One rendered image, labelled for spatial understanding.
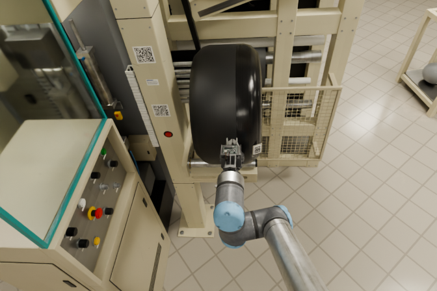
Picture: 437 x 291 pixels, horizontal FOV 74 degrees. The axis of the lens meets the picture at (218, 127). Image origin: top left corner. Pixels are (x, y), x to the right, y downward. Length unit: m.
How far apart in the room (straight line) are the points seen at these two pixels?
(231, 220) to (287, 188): 1.64
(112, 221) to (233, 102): 0.77
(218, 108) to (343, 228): 1.57
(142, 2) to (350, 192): 2.08
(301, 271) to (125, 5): 0.95
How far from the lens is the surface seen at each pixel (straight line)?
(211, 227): 2.31
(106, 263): 1.38
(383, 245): 2.44
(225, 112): 1.11
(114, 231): 1.43
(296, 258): 0.81
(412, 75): 3.68
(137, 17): 1.10
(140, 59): 1.19
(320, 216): 2.41
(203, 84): 1.13
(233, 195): 0.89
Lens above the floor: 2.09
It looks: 46 degrees down
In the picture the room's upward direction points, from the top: 6 degrees counter-clockwise
